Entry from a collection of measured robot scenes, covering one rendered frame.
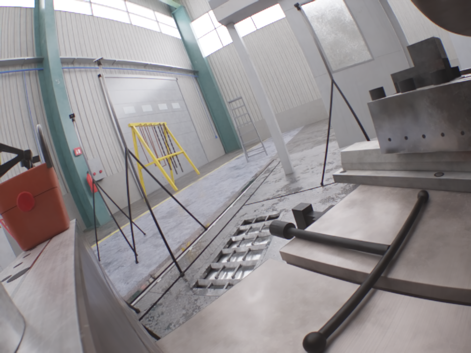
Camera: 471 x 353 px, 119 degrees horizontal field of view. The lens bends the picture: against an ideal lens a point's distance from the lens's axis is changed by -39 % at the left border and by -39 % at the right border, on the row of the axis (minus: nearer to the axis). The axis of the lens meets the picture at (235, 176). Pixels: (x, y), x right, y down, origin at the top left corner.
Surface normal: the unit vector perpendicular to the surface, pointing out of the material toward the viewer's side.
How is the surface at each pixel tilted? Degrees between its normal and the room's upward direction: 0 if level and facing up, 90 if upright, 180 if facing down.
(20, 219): 97
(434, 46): 90
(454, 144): 90
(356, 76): 90
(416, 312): 0
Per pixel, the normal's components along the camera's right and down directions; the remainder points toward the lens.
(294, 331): -0.36, -0.92
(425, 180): -0.87, 0.40
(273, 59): -0.38, 0.30
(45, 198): 0.69, -0.02
